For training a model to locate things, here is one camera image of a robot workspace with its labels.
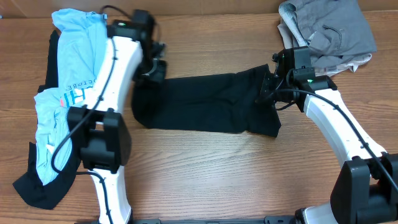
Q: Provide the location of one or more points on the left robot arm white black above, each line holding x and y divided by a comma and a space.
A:
98, 132

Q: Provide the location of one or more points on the black t-shirt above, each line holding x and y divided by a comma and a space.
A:
225, 103

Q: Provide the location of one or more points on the black garment under blue shirt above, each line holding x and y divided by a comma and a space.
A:
41, 186

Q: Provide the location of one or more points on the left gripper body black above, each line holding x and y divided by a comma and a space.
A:
151, 71

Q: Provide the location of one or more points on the gray folded garment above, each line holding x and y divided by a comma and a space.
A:
335, 31

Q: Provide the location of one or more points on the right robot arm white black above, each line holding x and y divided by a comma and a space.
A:
366, 188

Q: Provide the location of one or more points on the light blue t-shirt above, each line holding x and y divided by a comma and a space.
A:
80, 53

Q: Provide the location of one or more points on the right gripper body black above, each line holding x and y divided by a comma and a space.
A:
268, 86

